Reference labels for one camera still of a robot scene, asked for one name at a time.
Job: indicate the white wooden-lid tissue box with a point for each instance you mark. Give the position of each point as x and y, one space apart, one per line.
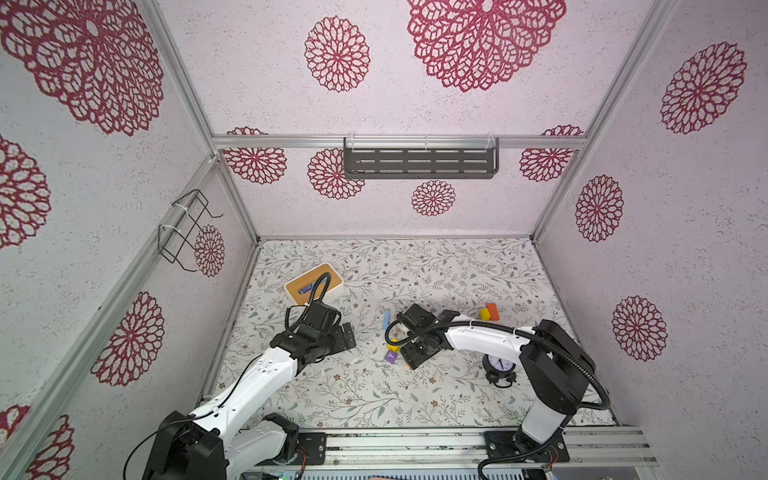
299 288

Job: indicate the grey wall shelf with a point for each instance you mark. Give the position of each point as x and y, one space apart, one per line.
419 163

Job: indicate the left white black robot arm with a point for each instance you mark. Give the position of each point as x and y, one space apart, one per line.
213 441

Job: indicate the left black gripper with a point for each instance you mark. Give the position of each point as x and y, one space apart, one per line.
340 342

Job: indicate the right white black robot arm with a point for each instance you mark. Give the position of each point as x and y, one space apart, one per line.
562 375

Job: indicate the black alarm clock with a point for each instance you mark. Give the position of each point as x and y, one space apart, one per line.
499 372

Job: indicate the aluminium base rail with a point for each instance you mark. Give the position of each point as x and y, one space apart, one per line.
464 448

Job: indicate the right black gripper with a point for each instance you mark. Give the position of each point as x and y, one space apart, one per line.
409 357

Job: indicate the red wooden block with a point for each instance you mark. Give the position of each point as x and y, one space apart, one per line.
493 312

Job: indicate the black wire wall rack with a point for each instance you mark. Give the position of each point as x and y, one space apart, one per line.
193 242

